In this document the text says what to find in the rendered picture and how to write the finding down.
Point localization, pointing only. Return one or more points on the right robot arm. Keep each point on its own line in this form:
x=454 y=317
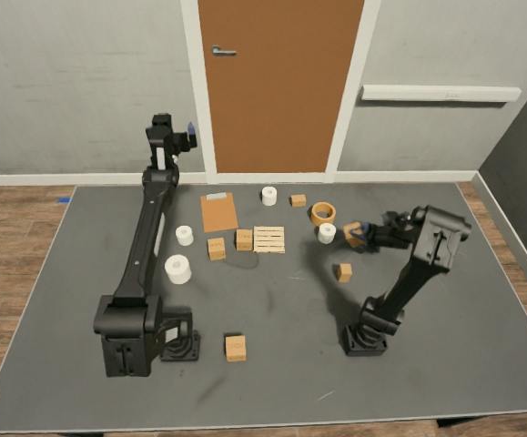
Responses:
x=383 y=312

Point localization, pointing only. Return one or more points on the tan cardboard carton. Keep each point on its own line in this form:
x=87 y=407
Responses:
x=354 y=242
x=236 y=350
x=244 y=239
x=216 y=249

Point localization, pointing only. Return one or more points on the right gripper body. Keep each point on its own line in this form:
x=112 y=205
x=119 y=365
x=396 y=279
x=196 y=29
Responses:
x=377 y=241

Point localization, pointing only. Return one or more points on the small square wooden pallet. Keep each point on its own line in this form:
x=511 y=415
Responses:
x=272 y=237

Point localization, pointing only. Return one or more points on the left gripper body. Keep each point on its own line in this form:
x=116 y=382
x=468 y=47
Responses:
x=186 y=146

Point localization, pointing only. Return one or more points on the tan hollow tube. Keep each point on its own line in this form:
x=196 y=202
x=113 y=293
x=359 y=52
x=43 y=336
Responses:
x=324 y=207

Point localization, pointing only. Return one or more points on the brown rectangular block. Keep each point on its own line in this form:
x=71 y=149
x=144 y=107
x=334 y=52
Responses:
x=344 y=273

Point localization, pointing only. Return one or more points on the tan flat board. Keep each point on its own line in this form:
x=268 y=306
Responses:
x=218 y=212

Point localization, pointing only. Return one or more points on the tan cardboard cube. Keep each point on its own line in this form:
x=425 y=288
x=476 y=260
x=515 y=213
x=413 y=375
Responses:
x=298 y=200

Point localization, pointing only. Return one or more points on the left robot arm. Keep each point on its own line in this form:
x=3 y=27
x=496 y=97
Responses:
x=129 y=318

